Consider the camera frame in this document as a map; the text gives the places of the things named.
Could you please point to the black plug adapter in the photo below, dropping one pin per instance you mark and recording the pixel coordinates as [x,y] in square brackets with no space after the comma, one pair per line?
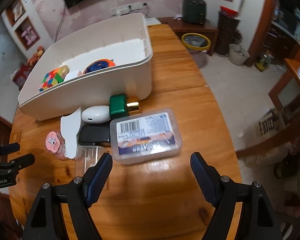
[93,135]

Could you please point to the white wall socket strip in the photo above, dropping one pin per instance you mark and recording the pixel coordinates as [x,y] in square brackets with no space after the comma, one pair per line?
[125,8]

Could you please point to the framed picture in niche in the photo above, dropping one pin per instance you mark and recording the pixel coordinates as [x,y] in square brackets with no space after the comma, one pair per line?
[17,8]

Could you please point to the white curved plastic piece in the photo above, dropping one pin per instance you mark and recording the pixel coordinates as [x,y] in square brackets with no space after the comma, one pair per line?
[70,132]

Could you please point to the black air fryer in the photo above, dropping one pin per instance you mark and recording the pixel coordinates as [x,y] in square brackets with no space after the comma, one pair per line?
[193,10]

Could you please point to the white plastic storage bin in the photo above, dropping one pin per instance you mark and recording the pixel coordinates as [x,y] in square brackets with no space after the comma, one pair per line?
[102,90]

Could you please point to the wooden chair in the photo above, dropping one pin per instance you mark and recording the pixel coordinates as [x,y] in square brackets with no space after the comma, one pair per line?
[297,80]

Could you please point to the cardboard box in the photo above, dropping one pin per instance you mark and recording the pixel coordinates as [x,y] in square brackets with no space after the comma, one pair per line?
[266,125]

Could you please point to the pink dumbbells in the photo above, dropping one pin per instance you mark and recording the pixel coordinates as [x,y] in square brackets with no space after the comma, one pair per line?
[30,36]

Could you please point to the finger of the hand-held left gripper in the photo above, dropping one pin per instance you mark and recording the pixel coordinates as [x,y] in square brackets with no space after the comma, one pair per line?
[5,148]
[22,161]

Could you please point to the yellow-rimmed trash bin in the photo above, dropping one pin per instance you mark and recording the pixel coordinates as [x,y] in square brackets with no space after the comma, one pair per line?
[196,42]

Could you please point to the small clear plastic box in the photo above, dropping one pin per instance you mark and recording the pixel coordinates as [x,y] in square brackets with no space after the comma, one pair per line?
[87,160]

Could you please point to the dark floor object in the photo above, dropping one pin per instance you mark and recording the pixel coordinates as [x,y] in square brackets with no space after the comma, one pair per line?
[286,167]

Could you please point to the clear box with barcode label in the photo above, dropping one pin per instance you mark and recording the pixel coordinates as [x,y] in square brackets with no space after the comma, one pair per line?
[146,136]

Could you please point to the pile of peaches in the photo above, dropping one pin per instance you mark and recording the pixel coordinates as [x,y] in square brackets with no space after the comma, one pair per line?
[36,55]

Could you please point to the orange round tape measure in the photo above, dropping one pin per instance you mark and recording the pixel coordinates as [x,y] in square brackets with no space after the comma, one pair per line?
[98,65]

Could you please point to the colourful puzzle cube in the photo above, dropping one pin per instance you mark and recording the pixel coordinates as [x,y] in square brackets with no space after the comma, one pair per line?
[51,78]

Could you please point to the cooking oil bottle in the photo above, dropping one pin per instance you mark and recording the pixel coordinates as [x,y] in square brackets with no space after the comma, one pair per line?
[262,61]

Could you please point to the white set-top box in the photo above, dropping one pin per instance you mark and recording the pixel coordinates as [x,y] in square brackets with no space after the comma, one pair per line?
[152,21]

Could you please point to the white oval earbud case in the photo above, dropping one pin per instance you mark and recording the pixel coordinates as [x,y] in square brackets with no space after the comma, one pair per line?
[95,113]

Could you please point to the red tissue box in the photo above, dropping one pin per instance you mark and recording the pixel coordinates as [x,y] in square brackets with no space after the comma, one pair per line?
[21,76]

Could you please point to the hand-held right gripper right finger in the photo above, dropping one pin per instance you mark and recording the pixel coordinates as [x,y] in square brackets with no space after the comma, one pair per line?
[205,180]

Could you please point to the green bottle with gold cap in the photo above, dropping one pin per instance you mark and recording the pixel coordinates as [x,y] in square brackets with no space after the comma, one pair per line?
[120,105]

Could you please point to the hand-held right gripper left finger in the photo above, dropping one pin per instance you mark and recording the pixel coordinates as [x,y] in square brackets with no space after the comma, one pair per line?
[100,177]

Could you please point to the white bucket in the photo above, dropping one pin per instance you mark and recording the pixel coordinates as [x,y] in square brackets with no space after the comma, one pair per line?
[237,56]

